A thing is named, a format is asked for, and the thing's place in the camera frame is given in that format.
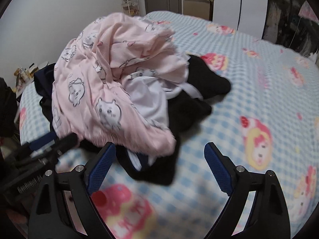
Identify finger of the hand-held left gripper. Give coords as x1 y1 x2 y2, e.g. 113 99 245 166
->
56 132 79 152
27 133 58 152

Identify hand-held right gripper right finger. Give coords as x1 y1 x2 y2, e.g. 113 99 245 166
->
203 142 291 239

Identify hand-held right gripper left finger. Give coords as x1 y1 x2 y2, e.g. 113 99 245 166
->
29 142 117 239

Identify pink printed pajama pants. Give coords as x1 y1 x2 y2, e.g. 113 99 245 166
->
51 15 177 156

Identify pink printed pajama top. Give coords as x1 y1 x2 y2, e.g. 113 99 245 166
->
95 12 191 85

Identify dark cloth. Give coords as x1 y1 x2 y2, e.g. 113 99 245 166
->
0 78 19 138

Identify navy garment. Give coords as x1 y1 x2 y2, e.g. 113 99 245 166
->
33 63 56 120

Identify cluttered bedside table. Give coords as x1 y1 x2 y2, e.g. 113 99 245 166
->
14 62 48 86

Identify blue checked printed blanket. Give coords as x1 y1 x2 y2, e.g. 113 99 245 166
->
19 11 319 239

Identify white garment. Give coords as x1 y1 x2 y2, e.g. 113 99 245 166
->
122 76 203 130

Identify black garment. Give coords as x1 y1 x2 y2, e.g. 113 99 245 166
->
80 54 232 186

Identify white shelf rack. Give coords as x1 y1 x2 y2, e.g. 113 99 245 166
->
120 0 140 17

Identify white wardrobe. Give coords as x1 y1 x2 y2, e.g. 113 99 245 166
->
212 0 269 40

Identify brown cabinet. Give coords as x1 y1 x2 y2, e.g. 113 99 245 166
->
183 0 214 22

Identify dark open closet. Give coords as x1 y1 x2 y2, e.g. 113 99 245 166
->
262 0 319 64

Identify pink printed hanging cloth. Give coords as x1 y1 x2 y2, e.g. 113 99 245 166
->
299 1 319 22

